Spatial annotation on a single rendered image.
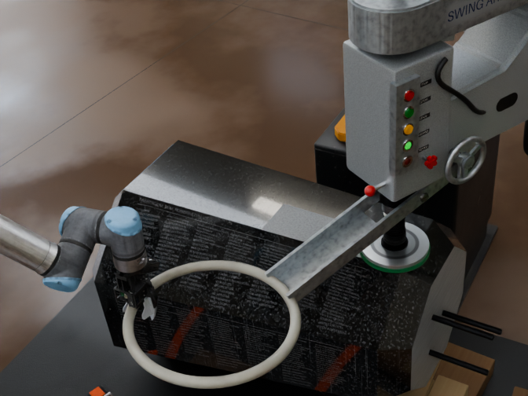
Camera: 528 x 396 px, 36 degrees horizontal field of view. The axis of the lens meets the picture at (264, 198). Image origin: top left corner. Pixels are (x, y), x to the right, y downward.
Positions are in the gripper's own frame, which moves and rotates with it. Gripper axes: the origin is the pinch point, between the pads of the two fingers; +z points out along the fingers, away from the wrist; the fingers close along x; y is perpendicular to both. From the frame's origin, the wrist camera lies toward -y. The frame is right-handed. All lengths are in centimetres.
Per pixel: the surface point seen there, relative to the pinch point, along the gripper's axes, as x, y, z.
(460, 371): 75, -85, 74
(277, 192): 7, -70, 1
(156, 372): 21.0, 23.4, -8.0
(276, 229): 16, -52, 2
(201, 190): -19, -61, 2
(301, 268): 36.4, -29.3, -7.0
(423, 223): 59, -73, 0
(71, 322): -89, -51, 87
